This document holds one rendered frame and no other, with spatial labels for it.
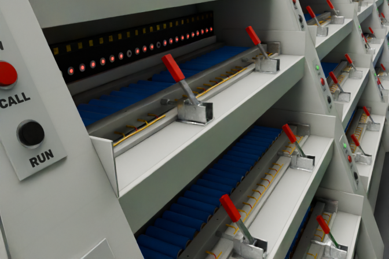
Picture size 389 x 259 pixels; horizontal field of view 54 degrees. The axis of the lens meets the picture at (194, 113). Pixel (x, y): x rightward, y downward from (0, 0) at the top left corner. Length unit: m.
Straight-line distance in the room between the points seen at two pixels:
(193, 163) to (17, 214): 0.21
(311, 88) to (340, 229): 0.31
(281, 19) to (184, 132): 0.47
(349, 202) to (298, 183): 0.27
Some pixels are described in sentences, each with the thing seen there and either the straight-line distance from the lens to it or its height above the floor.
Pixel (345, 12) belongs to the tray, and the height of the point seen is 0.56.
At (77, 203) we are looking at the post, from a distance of 0.30.
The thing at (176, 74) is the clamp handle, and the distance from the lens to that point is 0.45.
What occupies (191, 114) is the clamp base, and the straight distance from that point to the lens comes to 0.45.
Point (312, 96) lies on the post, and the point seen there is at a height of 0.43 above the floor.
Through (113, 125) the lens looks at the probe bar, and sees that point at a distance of 0.42.
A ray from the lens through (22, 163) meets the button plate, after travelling 0.27.
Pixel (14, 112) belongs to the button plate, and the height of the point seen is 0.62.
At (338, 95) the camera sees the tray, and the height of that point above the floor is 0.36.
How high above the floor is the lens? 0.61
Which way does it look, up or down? 8 degrees down
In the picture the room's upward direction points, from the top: 22 degrees counter-clockwise
